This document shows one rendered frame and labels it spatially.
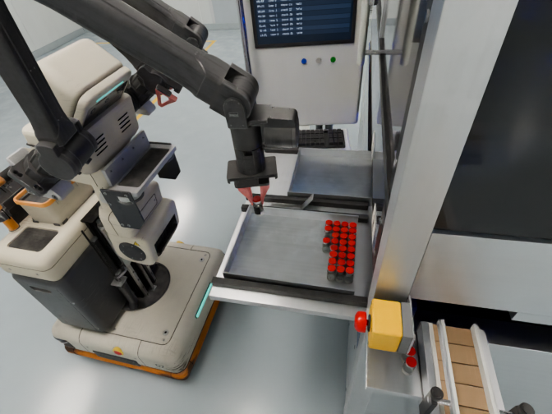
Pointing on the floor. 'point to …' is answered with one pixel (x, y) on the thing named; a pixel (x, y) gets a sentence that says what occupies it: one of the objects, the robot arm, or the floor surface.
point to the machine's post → (432, 146)
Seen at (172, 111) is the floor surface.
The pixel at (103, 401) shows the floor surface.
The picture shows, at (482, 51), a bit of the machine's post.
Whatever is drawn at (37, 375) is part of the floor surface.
